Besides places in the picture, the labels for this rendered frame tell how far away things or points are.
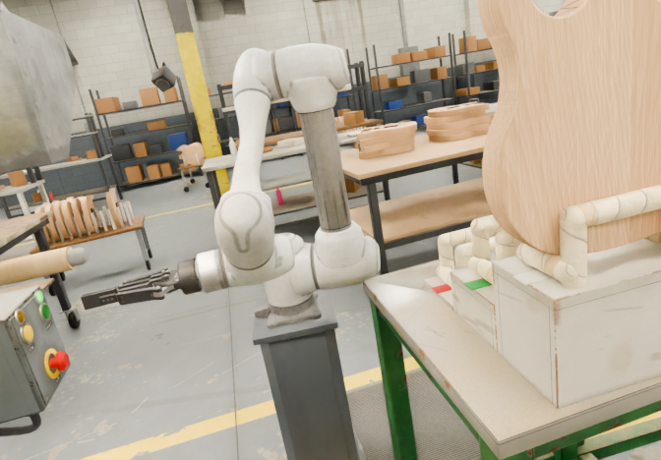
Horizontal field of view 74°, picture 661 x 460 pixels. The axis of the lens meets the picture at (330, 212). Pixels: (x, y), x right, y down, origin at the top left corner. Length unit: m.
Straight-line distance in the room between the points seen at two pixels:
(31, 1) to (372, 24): 7.84
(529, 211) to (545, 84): 0.16
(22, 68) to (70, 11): 11.70
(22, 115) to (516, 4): 0.54
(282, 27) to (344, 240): 10.74
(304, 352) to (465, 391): 0.82
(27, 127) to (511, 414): 0.69
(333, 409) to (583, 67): 1.30
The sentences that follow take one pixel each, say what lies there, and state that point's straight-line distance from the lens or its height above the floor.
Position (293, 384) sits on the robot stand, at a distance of 1.56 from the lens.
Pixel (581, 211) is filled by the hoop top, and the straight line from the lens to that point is 0.65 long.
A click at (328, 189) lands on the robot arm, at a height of 1.12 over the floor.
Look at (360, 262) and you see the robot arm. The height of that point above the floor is 0.88.
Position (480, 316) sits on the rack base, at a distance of 0.85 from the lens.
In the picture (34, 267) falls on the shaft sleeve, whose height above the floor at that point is 1.25.
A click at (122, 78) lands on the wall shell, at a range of 11.85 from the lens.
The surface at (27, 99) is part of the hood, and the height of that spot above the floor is 1.45.
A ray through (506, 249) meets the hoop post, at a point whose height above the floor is 1.10.
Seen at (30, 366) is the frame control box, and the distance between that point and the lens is 1.02.
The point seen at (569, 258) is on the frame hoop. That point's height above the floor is 1.14.
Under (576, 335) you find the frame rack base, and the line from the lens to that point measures 0.70.
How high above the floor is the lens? 1.41
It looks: 16 degrees down
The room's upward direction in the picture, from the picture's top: 10 degrees counter-clockwise
